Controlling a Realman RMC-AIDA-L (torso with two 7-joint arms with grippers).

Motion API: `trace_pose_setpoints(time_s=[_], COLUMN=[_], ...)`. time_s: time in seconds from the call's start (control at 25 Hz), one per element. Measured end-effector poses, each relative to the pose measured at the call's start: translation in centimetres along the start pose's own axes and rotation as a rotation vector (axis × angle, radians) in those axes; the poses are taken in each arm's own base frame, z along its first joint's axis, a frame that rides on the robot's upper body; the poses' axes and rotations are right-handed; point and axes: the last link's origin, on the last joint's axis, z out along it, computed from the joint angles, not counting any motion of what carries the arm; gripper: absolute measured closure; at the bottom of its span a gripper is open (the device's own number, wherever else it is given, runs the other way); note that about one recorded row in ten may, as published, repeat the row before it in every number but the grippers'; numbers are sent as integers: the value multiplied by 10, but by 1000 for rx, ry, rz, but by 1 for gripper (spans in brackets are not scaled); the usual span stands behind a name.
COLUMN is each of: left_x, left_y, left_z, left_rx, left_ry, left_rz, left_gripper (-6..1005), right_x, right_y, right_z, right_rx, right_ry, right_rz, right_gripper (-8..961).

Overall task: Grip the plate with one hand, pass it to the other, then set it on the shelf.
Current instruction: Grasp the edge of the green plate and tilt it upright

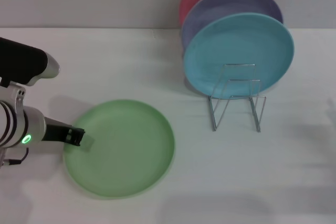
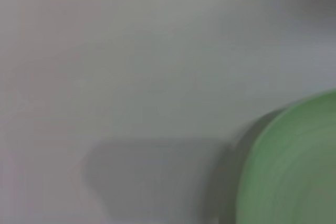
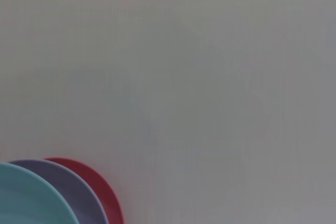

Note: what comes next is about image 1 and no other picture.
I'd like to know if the teal plastic plate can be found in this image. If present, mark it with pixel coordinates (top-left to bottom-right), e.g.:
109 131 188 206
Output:
183 12 295 101

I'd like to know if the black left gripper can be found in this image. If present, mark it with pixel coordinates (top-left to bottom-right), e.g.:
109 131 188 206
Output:
43 116 95 153

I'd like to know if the metal wire plate rack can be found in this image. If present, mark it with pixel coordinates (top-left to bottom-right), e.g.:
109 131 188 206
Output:
207 63 268 133

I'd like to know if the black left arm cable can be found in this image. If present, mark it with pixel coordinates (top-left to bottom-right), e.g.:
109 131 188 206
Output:
0 147 29 167

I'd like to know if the purple plastic plate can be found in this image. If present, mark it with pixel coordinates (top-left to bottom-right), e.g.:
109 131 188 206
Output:
181 0 285 59

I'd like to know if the green plastic plate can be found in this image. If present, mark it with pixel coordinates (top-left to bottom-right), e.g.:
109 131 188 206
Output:
62 99 176 200

